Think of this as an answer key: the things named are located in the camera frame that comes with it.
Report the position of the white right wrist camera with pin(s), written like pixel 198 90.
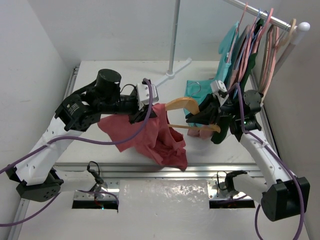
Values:
pixel 219 90

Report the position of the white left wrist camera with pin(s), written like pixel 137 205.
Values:
pixel 145 94

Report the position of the wooden clothes hanger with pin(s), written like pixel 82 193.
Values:
pixel 192 106

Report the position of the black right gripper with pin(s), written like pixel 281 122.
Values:
pixel 209 112

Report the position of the white rack corner post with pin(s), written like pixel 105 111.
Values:
pixel 296 34

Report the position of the grey rack upright pole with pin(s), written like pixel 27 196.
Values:
pixel 174 37

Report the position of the teal t-shirt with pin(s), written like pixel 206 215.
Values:
pixel 199 89

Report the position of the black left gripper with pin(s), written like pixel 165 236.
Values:
pixel 139 113

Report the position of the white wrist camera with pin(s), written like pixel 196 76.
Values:
pixel 145 94
pixel 219 90

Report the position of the aluminium frame rail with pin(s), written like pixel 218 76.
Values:
pixel 148 201

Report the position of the pink empty hanger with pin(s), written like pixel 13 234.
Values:
pixel 269 59

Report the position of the dark green hanging garment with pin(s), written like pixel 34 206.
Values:
pixel 240 82

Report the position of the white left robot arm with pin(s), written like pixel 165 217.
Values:
pixel 37 179

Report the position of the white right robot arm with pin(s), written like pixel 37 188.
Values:
pixel 283 195

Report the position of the white rack base foot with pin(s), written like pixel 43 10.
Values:
pixel 173 70

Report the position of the pink hanger with blue hook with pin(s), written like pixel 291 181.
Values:
pixel 251 44

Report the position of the chrome hanging rail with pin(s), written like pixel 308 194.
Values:
pixel 263 14

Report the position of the beige pink garment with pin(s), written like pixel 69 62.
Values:
pixel 200 133

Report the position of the beige empty hanger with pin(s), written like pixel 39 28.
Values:
pixel 284 39

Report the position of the salmon red t-shirt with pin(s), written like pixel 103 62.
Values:
pixel 156 141

